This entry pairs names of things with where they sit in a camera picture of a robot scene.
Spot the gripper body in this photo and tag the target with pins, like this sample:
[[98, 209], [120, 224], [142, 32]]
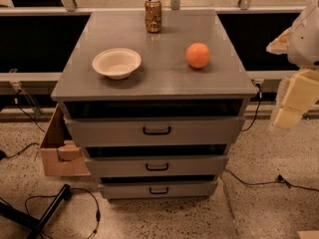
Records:
[[305, 44]]

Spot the grey drawer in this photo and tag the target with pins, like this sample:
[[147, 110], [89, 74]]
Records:
[[158, 189], [143, 132], [157, 165]]

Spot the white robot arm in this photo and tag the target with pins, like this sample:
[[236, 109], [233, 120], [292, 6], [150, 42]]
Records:
[[300, 42]]

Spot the grey drawer cabinet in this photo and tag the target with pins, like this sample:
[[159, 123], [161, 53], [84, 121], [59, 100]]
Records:
[[164, 86]]

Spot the grey top drawer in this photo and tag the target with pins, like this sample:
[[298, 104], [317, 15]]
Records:
[[143, 132]]

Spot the grey bottom drawer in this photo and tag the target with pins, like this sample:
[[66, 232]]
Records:
[[158, 189]]

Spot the orange fruit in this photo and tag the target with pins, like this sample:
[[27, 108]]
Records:
[[197, 55]]

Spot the gold soda can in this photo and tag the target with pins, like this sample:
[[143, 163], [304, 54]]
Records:
[[153, 15]]

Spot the white paper bowl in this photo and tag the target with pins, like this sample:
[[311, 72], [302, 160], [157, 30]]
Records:
[[117, 64]]

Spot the brown cardboard box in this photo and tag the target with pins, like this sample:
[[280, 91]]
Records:
[[60, 156]]

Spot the metal rail bracket left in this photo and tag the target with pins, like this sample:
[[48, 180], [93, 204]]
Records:
[[20, 90]]

